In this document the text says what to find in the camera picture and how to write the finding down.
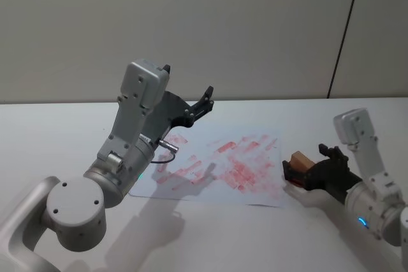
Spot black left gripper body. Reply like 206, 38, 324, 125
139, 90, 193, 142

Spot white paper, red stamp marks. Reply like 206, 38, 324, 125
129, 127, 286, 208

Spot wooden stamp block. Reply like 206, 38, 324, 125
288, 151, 315, 187

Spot thin dark cable, silver plug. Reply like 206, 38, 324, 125
152, 139, 181, 173

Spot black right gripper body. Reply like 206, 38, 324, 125
303, 158, 363, 205

